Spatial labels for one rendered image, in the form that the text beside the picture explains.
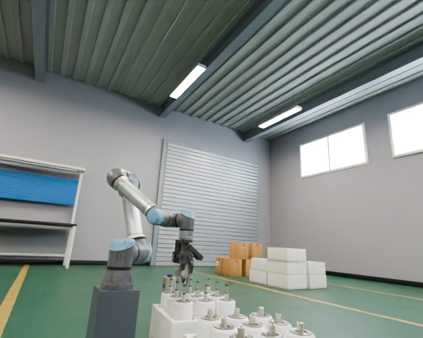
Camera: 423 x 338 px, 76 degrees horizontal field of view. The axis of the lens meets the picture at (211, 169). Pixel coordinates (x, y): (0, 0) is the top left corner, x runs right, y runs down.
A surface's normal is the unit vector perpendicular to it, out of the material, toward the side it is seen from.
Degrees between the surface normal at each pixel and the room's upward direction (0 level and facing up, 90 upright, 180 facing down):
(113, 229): 90
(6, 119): 90
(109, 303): 90
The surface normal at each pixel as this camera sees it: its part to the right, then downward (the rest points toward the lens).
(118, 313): 0.52, -0.21
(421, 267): -0.85, -0.18
